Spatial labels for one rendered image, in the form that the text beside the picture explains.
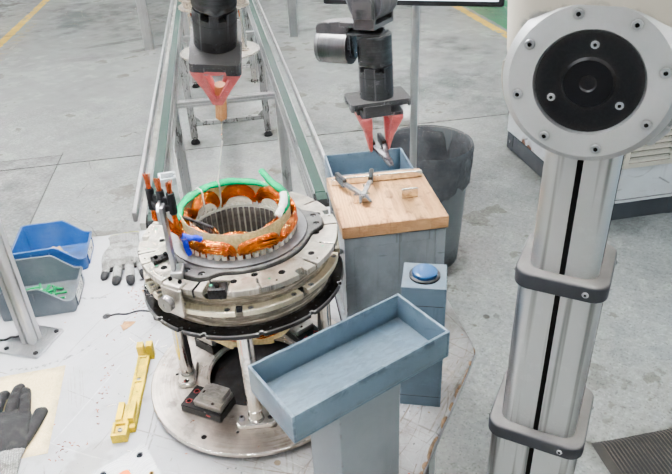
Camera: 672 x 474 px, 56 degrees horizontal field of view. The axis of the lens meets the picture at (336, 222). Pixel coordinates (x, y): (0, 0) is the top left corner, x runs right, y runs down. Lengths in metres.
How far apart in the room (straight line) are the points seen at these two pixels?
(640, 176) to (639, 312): 0.79
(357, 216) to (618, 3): 0.64
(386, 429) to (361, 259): 0.34
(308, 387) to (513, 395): 0.28
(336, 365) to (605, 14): 0.54
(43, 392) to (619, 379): 1.85
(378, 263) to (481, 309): 1.54
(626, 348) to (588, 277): 1.81
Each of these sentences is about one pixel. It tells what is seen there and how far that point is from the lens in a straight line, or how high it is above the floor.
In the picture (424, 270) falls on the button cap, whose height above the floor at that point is 1.04.
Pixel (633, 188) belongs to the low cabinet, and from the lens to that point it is 3.35.
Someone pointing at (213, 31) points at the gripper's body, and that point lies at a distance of 0.84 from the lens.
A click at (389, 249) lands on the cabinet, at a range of 1.14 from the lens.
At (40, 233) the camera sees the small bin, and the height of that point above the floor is 0.83.
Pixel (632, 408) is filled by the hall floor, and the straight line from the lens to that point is 2.39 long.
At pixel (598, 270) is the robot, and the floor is 1.18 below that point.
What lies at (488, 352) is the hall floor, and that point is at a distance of 2.47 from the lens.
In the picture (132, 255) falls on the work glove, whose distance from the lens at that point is 1.62.
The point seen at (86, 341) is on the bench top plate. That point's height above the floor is 0.78.
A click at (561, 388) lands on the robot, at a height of 1.01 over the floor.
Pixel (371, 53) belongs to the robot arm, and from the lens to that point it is 1.05.
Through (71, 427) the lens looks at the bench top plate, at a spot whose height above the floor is 0.78.
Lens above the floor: 1.62
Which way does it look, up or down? 30 degrees down
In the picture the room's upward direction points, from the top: 3 degrees counter-clockwise
